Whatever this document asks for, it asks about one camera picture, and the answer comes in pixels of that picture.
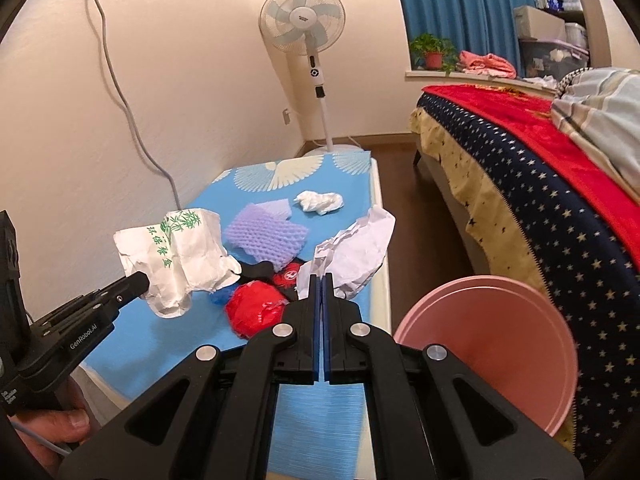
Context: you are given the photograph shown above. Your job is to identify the bed with starry blanket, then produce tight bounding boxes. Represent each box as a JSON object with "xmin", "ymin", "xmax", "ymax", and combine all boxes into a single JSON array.
[{"xmin": 416, "ymin": 92, "xmax": 640, "ymax": 442}]

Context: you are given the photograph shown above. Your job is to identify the blue fan-print table mat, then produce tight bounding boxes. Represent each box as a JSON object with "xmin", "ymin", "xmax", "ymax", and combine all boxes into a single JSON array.
[{"xmin": 86, "ymin": 152, "xmax": 387, "ymax": 480}]

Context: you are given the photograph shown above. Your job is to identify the white standing fan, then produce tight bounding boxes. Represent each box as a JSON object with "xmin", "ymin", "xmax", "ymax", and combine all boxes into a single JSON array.
[{"xmin": 258, "ymin": 0, "xmax": 371, "ymax": 159}]

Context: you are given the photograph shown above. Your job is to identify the black and red wrapper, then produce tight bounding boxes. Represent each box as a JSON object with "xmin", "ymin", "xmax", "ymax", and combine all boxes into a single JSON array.
[{"xmin": 240, "ymin": 259, "xmax": 314, "ymax": 306}]

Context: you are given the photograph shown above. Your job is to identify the red plastic bag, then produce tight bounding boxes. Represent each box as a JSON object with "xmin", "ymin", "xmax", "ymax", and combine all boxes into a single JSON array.
[{"xmin": 225, "ymin": 282, "xmax": 292, "ymax": 340}]

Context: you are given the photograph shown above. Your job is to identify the white bag with green print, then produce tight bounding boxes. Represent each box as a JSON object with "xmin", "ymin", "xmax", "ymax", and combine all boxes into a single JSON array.
[{"xmin": 113, "ymin": 208, "xmax": 242, "ymax": 319}]

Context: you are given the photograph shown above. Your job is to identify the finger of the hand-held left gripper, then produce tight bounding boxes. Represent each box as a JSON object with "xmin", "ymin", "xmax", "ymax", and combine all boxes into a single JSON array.
[{"xmin": 29, "ymin": 271, "xmax": 152, "ymax": 337}]

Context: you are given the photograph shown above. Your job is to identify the red blanket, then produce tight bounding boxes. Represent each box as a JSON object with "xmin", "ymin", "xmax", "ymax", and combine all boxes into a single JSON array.
[{"xmin": 422, "ymin": 84, "xmax": 640, "ymax": 272}]

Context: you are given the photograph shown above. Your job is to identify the white windowsill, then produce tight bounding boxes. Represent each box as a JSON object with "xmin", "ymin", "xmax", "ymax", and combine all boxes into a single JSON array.
[{"xmin": 404, "ymin": 67, "xmax": 559, "ymax": 94}]

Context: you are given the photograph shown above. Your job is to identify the striped grey quilt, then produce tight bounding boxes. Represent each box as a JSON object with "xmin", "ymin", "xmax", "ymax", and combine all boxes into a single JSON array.
[{"xmin": 550, "ymin": 67, "xmax": 640, "ymax": 192}]

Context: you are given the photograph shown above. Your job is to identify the yellow starred bed sheet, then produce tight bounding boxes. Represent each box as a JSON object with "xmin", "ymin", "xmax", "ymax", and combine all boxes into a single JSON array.
[{"xmin": 409, "ymin": 107, "xmax": 577, "ymax": 456}]

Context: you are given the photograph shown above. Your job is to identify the pale purple foam net piece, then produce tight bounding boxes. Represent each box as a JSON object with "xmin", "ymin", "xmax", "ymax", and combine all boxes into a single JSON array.
[{"xmin": 249, "ymin": 198, "xmax": 292, "ymax": 223}]

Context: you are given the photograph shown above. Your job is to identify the white tissue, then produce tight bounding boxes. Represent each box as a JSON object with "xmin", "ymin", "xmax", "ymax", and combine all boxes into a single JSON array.
[{"xmin": 293, "ymin": 191, "xmax": 346, "ymax": 217}]

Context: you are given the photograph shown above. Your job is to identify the beige wall shelf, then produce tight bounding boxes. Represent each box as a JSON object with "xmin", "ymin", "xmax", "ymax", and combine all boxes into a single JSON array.
[{"xmin": 532, "ymin": 0, "xmax": 608, "ymax": 70}]

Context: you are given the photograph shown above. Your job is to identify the grey power cable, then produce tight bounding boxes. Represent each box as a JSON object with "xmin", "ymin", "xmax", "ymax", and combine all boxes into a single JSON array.
[{"xmin": 82, "ymin": 0, "xmax": 184, "ymax": 211}]

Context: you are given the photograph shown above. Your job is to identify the pink folded clothes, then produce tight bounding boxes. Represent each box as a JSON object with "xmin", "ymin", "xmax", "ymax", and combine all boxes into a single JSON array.
[{"xmin": 459, "ymin": 51, "xmax": 517, "ymax": 79}]

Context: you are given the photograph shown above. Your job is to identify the translucent purple-lid storage box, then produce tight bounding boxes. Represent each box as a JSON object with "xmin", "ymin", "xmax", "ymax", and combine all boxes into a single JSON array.
[{"xmin": 517, "ymin": 37, "xmax": 591, "ymax": 79}]

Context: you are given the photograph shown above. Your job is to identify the thin white gripper cable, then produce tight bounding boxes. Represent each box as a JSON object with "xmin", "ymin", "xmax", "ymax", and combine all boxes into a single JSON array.
[{"xmin": 10, "ymin": 420, "xmax": 71, "ymax": 457}]

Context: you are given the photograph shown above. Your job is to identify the person's left hand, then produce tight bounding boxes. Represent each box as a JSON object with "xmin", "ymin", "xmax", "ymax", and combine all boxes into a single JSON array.
[{"xmin": 11, "ymin": 379, "xmax": 93, "ymax": 455}]

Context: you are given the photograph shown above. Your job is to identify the potted green plant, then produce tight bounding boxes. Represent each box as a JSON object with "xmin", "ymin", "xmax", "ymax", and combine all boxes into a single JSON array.
[{"xmin": 409, "ymin": 33, "xmax": 459, "ymax": 72}]

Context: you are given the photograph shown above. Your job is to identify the white paper sheet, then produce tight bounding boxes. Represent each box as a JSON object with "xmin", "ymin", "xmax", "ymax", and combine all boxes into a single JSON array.
[{"xmin": 296, "ymin": 205, "xmax": 397, "ymax": 302}]

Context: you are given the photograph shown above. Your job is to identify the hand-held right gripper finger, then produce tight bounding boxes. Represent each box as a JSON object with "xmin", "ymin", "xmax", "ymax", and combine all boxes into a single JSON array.
[
  {"xmin": 322, "ymin": 272, "xmax": 586, "ymax": 480},
  {"xmin": 59, "ymin": 274, "xmax": 321, "ymax": 480}
]

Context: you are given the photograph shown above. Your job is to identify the pink plastic bin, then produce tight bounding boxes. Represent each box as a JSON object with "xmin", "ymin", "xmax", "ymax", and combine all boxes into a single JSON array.
[{"xmin": 393, "ymin": 276, "xmax": 577, "ymax": 437}]

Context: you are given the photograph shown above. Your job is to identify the blue curtain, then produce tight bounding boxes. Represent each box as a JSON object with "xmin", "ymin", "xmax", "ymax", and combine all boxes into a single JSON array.
[{"xmin": 390, "ymin": 0, "xmax": 549, "ymax": 81}]

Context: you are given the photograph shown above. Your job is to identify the white cardboard box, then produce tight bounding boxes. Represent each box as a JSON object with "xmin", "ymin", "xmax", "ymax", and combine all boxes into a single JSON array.
[{"xmin": 514, "ymin": 6, "xmax": 569, "ymax": 41}]

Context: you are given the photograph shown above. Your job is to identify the purple foam net sleeve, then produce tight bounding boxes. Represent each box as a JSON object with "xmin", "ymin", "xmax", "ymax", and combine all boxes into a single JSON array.
[{"xmin": 223, "ymin": 211, "xmax": 309, "ymax": 270}]

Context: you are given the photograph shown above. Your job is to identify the white low table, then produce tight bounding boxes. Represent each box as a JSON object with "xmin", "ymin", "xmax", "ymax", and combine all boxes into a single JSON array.
[{"xmin": 82, "ymin": 156, "xmax": 401, "ymax": 480}]

